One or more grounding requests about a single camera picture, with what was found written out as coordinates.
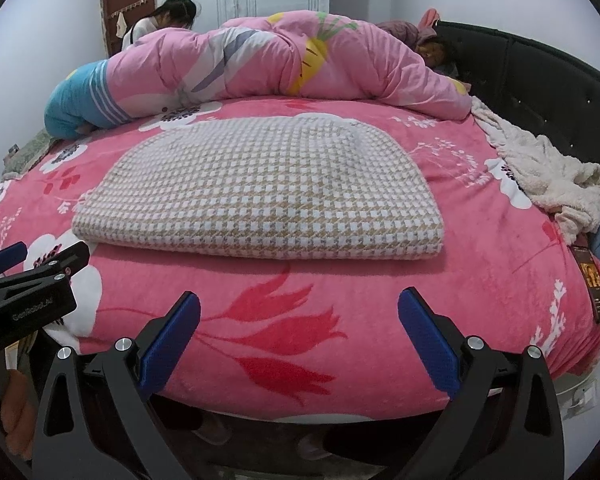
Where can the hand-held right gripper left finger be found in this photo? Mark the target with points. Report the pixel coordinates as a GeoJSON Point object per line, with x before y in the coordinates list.
{"type": "Point", "coordinates": [170, 350]}

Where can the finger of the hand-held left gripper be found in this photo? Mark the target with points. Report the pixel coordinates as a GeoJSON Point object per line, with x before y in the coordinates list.
{"type": "Point", "coordinates": [5, 256]}
{"type": "Point", "coordinates": [62, 260]}

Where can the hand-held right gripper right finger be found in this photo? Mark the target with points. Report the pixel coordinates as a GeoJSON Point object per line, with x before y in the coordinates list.
{"type": "Point", "coordinates": [427, 345]}

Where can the beige houndstooth coat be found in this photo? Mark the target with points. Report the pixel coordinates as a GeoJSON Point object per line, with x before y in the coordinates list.
{"type": "Point", "coordinates": [260, 185]}

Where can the person's left hand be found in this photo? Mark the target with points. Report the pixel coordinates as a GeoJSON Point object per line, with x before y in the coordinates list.
{"type": "Point", "coordinates": [17, 405]}

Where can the grey-green patterned cloth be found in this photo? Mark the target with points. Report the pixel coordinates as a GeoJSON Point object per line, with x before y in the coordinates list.
{"type": "Point", "coordinates": [30, 152]}

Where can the pink floral bed blanket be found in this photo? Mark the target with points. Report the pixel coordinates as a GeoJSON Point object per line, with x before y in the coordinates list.
{"type": "Point", "coordinates": [330, 300]}

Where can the brown label tag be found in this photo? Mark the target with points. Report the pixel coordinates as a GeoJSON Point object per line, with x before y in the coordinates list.
{"type": "Point", "coordinates": [592, 280]}

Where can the cream fleece blanket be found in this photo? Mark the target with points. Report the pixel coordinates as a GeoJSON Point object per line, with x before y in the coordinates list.
{"type": "Point", "coordinates": [535, 170]}

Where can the white cloth on door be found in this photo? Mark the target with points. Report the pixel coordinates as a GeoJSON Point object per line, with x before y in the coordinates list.
{"type": "Point", "coordinates": [121, 25]}

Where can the black padded headboard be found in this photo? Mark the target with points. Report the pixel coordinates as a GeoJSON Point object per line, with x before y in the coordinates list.
{"type": "Point", "coordinates": [545, 90]}

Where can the pink and blue quilt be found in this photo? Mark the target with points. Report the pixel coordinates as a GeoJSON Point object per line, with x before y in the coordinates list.
{"type": "Point", "coordinates": [260, 60]}

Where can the white wall socket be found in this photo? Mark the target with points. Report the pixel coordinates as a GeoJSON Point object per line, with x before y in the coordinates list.
{"type": "Point", "coordinates": [580, 395]}

